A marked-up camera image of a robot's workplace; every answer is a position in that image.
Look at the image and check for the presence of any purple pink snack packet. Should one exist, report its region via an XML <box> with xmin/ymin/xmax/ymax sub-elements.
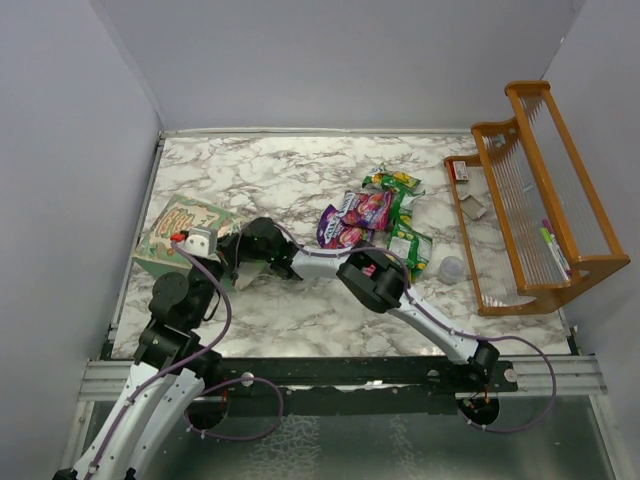
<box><xmin>339</xmin><ymin>191</ymin><xmax>393</xmax><ymax>231</ymax></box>

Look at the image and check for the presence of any yellow green snack packet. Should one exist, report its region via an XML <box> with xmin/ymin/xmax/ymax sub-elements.
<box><xmin>361</xmin><ymin>164</ymin><xmax>421</xmax><ymax>193</ymax></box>

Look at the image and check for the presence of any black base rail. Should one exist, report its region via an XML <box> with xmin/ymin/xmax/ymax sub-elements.
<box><xmin>187</xmin><ymin>356</ymin><xmax>517</xmax><ymax>426</ymax></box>

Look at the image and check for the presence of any wooden tiered rack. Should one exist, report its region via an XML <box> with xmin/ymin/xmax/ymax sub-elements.
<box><xmin>444</xmin><ymin>80</ymin><xmax>630</xmax><ymax>316</ymax></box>

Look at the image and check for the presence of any green marker pen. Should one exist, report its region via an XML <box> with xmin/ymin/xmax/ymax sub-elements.
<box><xmin>540</xmin><ymin>226</ymin><xmax>571</xmax><ymax>281</ymax></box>

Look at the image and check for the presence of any green printed paper bag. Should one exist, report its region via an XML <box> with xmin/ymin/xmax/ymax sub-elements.
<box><xmin>133</xmin><ymin>194</ymin><xmax>248</xmax><ymax>279</ymax></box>

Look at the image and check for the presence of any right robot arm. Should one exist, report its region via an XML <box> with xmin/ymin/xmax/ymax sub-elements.
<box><xmin>217</xmin><ymin>217</ymin><xmax>499</xmax><ymax>391</ymax></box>

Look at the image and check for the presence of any small clear plastic cup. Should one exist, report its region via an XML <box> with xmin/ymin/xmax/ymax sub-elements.
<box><xmin>438</xmin><ymin>256</ymin><xmax>466</xmax><ymax>285</ymax></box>

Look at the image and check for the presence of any purple marker pen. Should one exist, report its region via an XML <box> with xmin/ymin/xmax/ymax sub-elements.
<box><xmin>542</xmin><ymin>219</ymin><xmax>569</xmax><ymax>270</ymax></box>

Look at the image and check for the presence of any red white small box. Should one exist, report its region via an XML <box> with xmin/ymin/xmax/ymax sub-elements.
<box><xmin>451</xmin><ymin>160</ymin><xmax>469</xmax><ymax>183</ymax></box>

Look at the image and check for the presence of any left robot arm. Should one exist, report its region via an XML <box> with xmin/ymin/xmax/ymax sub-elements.
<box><xmin>54</xmin><ymin>257</ymin><xmax>228</xmax><ymax>479</ymax></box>

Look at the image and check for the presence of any small grey cardboard box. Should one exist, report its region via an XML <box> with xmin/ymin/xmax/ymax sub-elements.
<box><xmin>459</xmin><ymin>194</ymin><xmax>487</xmax><ymax>220</ymax></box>

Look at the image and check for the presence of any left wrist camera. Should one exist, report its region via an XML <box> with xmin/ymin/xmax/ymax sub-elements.
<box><xmin>170</xmin><ymin>226</ymin><xmax>218</xmax><ymax>258</ymax></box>

